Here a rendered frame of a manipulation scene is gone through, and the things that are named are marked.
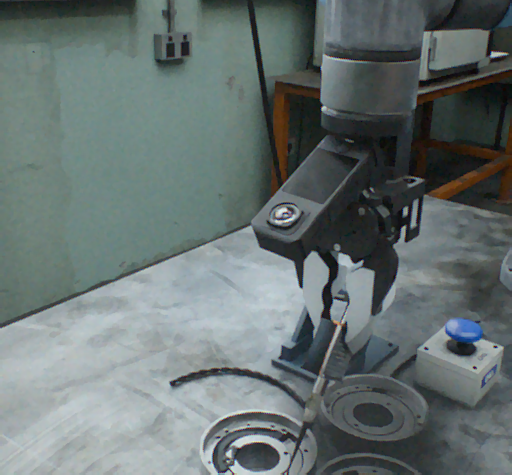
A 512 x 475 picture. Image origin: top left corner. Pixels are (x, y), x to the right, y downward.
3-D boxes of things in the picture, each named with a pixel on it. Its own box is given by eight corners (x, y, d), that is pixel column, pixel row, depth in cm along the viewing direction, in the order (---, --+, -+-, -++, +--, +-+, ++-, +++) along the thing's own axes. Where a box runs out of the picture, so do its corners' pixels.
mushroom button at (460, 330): (468, 378, 74) (474, 337, 72) (433, 364, 76) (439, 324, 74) (483, 362, 77) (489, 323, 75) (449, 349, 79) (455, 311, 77)
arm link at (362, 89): (391, 66, 48) (297, 54, 53) (385, 129, 50) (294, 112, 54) (437, 56, 53) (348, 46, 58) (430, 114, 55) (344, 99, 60)
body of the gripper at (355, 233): (421, 243, 60) (438, 108, 56) (373, 275, 54) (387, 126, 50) (347, 222, 65) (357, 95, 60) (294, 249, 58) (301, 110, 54)
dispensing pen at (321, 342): (262, 462, 58) (334, 278, 60) (285, 464, 61) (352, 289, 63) (283, 475, 56) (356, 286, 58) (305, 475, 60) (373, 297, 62)
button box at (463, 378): (473, 409, 73) (479, 370, 71) (413, 383, 77) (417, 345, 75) (502, 377, 79) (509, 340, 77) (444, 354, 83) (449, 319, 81)
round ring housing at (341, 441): (420, 487, 62) (425, 450, 60) (307, 461, 65) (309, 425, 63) (428, 418, 71) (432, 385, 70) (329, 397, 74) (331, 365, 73)
